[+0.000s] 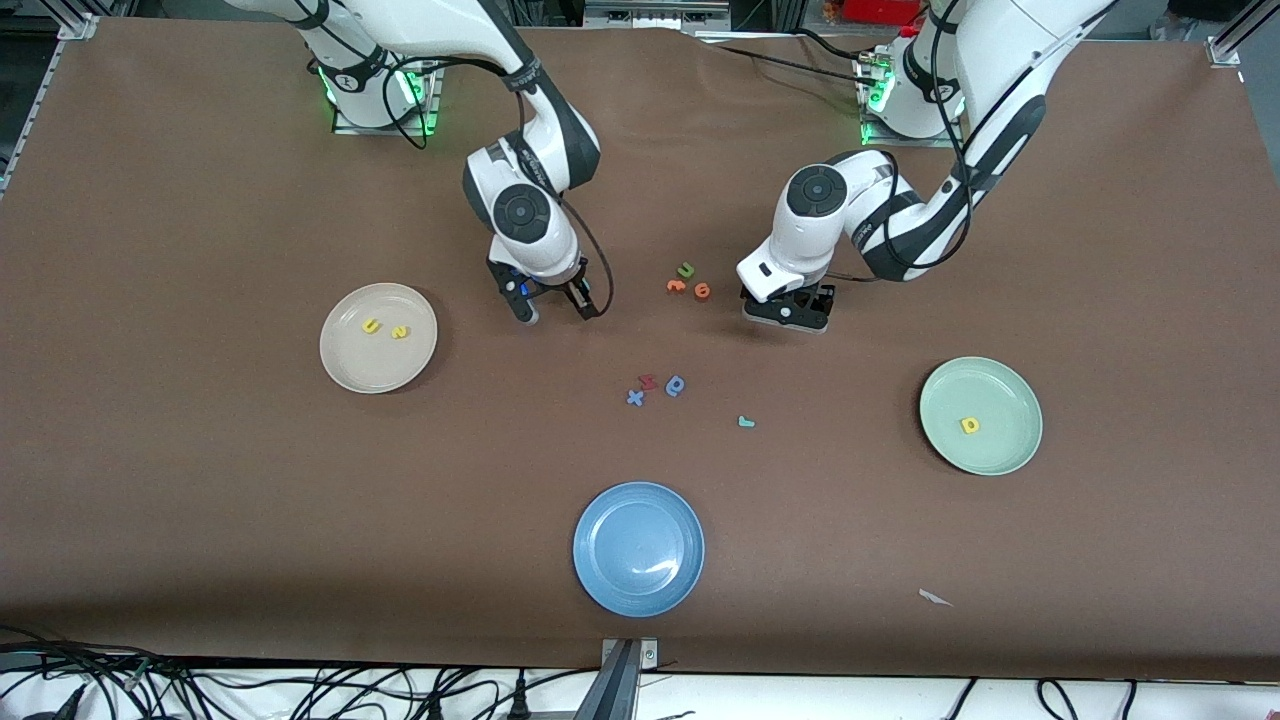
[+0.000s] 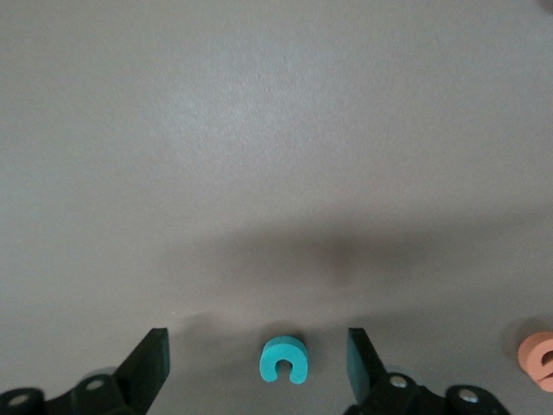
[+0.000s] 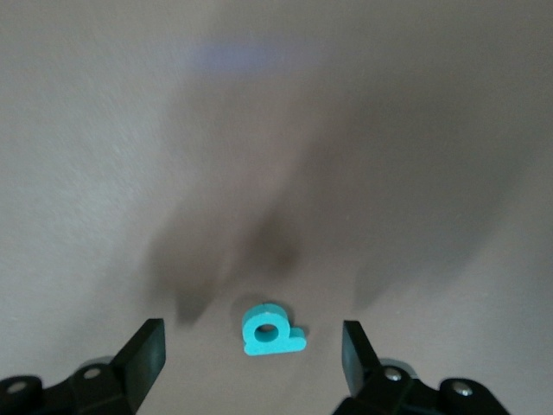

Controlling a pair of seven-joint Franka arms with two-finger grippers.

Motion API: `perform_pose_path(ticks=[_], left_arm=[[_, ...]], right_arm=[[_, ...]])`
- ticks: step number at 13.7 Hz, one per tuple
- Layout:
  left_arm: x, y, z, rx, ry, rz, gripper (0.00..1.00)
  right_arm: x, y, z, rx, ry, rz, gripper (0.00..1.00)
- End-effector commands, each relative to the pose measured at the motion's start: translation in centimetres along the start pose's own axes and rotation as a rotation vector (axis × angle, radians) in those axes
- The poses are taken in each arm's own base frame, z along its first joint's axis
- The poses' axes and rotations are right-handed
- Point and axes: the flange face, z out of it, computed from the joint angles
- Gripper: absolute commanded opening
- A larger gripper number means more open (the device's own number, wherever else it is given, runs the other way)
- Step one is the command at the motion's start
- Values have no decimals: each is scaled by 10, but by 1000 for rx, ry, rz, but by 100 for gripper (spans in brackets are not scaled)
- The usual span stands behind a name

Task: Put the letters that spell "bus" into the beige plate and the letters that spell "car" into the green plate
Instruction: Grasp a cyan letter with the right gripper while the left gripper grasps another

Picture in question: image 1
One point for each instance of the light brown plate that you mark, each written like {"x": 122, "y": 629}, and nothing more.
{"x": 378, "y": 360}

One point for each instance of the yellow letter d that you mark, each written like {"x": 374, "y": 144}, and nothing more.
{"x": 970, "y": 426}

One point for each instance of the aluminium frame profile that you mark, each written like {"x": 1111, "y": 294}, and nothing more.
{"x": 80, "y": 27}
{"x": 1226, "y": 52}

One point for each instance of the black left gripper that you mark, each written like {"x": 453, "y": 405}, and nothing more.
{"x": 819, "y": 297}

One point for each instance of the black power plug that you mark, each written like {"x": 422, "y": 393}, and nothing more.
{"x": 435, "y": 708}
{"x": 518, "y": 703}

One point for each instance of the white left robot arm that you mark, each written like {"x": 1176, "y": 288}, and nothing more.
{"x": 830, "y": 235}

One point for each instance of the pale green plate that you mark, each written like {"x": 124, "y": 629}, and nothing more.
{"x": 1000, "y": 400}

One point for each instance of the blue letter p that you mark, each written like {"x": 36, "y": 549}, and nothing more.
{"x": 676, "y": 386}

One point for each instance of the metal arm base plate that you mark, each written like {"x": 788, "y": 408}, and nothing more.
{"x": 905, "y": 143}
{"x": 360, "y": 129}

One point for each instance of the blue plate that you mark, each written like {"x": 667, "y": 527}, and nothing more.
{"x": 638, "y": 549}

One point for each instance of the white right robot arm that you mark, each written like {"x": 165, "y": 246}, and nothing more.
{"x": 545, "y": 250}

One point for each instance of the red box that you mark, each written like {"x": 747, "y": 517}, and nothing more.
{"x": 880, "y": 10}

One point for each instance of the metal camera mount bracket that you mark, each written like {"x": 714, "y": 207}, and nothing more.
{"x": 625, "y": 660}

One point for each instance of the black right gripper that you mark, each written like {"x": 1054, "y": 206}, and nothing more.
{"x": 560, "y": 286}

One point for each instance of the white paper scrap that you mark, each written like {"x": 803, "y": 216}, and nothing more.
{"x": 933, "y": 597}

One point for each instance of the brown table cover mat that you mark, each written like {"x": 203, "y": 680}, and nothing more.
{"x": 300, "y": 500}

